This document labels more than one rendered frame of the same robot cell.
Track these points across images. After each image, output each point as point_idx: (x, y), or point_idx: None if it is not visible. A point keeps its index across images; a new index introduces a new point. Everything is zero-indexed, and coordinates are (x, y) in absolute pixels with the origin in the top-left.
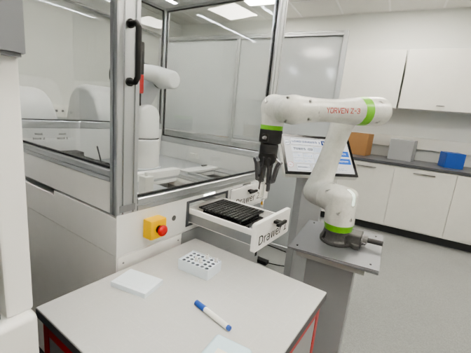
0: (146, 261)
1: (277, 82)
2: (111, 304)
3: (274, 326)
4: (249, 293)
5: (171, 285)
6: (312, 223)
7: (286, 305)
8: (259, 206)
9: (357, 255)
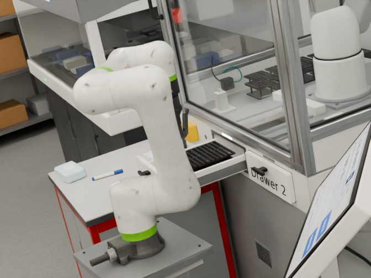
0: None
1: (279, 5)
2: (146, 150)
3: (80, 193)
4: None
5: None
6: (197, 244)
7: (91, 201)
8: (303, 218)
9: (103, 250)
